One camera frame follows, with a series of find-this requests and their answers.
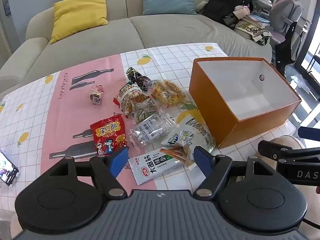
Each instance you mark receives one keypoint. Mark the clear packet of yellow crisps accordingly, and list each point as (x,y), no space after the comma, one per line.
(167,92)

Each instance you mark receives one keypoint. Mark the stack of books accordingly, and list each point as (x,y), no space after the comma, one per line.
(252,20)

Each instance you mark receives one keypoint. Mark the orange cardboard box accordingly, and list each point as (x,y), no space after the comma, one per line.
(212,97)

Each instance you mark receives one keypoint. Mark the beige sofa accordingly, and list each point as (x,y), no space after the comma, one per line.
(162,30)

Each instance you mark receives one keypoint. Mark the large white green snack packet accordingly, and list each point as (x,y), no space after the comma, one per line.
(200,127)

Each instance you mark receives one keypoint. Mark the orange sticks snack packet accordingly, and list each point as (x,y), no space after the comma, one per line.
(175,152)

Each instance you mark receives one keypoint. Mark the clear packet of white candies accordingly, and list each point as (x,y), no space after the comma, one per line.
(150,130)

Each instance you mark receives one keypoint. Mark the peanut packet red label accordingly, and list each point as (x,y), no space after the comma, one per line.
(130,97)

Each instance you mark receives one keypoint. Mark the printed tote bag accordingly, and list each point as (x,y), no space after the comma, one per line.
(257,35)

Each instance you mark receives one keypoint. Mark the black backpack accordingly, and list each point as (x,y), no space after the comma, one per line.
(225,2)

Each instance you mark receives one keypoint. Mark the small candy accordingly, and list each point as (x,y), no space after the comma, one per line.
(96,96)

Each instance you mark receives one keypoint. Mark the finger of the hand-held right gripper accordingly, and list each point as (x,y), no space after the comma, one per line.
(268,147)
(310,133)

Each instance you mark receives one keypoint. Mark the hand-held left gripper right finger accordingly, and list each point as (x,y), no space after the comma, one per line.
(203,163)

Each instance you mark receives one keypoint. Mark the grey desk chair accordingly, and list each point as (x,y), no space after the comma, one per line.
(285,12)

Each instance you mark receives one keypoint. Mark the black garment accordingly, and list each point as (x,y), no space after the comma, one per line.
(287,50)

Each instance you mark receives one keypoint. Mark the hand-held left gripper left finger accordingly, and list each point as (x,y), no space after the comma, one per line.
(118,161)

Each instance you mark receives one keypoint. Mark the white snack packet red logo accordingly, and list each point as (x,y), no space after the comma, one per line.
(150,170)

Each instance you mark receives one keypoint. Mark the beige round stool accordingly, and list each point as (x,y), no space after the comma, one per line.
(287,142)

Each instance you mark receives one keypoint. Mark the clear packet of green snacks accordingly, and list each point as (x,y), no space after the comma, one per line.
(145,110)

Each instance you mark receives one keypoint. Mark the smartphone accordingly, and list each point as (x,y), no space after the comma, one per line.
(7,170)

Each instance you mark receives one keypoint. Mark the dark brown snack packet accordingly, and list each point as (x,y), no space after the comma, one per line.
(138,80)

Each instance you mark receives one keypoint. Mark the beige pouch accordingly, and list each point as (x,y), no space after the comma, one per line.
(241,11)

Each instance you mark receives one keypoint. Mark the yellow pillow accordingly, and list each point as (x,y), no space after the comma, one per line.
(77,15)

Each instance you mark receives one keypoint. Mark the glass balcony door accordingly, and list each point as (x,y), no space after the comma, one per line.
(311,50)

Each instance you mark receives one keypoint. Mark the small white blue snack packet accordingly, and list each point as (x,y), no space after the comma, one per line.
(175,138)

